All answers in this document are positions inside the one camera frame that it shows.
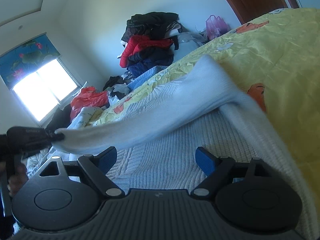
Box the light blue knit garment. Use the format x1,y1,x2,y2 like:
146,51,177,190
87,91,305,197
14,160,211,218
127,66,167,91

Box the window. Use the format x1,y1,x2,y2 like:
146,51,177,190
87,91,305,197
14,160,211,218
12,59,79,123

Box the floral roller blind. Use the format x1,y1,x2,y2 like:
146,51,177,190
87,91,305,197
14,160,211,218
0,34,60,89

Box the yellow cartoon bed sheet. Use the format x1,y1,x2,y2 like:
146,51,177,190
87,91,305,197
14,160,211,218
89,8,319,173

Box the black garment by window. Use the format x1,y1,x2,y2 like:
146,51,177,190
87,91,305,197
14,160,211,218
45,104,72,133

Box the red jacket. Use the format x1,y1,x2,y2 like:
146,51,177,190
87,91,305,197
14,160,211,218
119,35,173,68

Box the pink plastic bag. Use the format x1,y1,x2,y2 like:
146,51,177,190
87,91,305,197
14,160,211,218
206,15,229,40

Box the white printed quilt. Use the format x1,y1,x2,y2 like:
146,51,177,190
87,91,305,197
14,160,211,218
27,107,106,178

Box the black and white crumpled clothes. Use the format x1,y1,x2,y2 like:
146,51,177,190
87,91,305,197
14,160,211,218
103,76,130,101

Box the white knit sweater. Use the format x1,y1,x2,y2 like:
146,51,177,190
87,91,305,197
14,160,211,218
53,55,319,239

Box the red plastic bag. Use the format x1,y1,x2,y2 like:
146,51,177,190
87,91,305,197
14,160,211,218
70,86,108,121

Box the pile of dark clothes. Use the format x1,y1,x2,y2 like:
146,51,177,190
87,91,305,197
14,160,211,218
119,12,181,77

